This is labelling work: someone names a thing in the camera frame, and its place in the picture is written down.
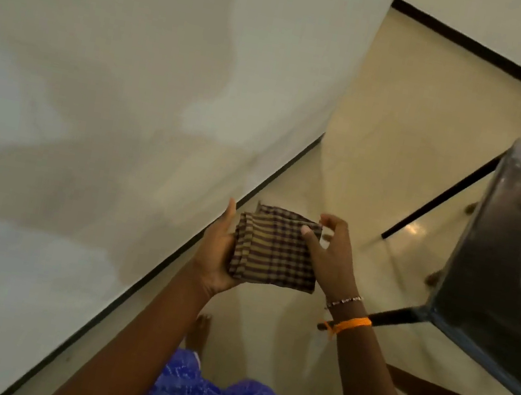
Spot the beaded bracelet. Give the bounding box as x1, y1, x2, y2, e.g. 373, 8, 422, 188
323, 289, 366, 316

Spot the person's left forearm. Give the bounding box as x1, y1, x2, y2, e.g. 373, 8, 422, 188
47, 242, 224, 395

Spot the checkered brown cloth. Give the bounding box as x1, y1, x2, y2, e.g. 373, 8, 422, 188
225, 198, 328, 295

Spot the person's left hand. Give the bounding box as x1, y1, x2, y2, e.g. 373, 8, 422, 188
185, 193, 258, 304

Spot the orange wristband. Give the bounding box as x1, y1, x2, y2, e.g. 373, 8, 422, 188
318, 309, 374, 347

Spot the black table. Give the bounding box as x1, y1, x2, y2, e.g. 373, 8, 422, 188
307, 110, 521, 395

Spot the person's right hand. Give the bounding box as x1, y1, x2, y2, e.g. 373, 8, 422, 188
287, 209, 374, 313

